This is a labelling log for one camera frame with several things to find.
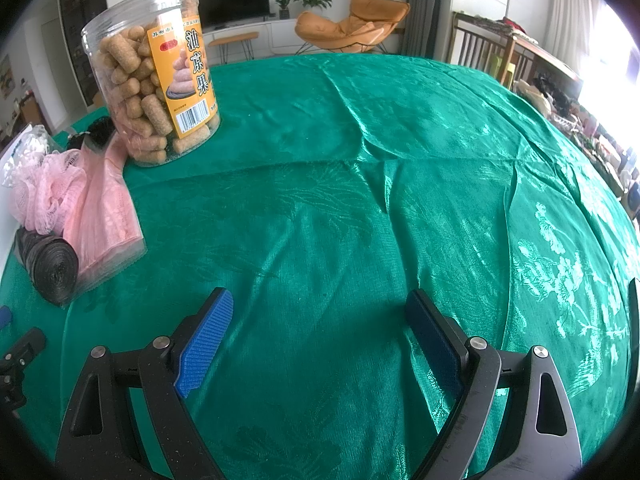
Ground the orange lounge chair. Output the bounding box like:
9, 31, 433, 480
295, 0, 412, 56

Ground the black fuzzy item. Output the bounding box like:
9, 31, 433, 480
69, 117, 119, 154

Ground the black television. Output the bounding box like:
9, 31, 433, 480
196, 0, 270, 28

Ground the pink mesh bath sponge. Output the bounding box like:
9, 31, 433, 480
10, 152, 89, 237

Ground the pile of assorted clutter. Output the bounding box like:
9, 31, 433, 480
515, 74, 640, 213

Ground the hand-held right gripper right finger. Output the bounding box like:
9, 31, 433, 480
405, 288, 585, 480

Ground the clear bag of cotton pads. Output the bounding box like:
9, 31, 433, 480
0, 125, 52, 192

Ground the small wooden bench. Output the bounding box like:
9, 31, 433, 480
207, 31, 260, 67

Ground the white television cabinet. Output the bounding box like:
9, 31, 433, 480
200, 10, 351, 63

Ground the white sheer curtain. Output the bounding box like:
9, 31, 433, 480
545, 0, 601, 72

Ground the clear plastic snack jar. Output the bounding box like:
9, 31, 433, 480
81, 0, 222, 168

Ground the wooden railing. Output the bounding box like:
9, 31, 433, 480
447, 10, 542, 92

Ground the grey curtain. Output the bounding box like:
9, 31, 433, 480
407, 0, 453, 61

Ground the green tablecloth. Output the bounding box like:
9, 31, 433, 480
0, 55, 640, 480

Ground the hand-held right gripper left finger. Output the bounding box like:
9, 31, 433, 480
54, 286, 235, 480

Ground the tall dark display cabinet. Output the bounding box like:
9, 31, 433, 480
56, 0, 109, 107

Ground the black trash bag roll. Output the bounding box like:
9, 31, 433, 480
14, 229, 80, 307

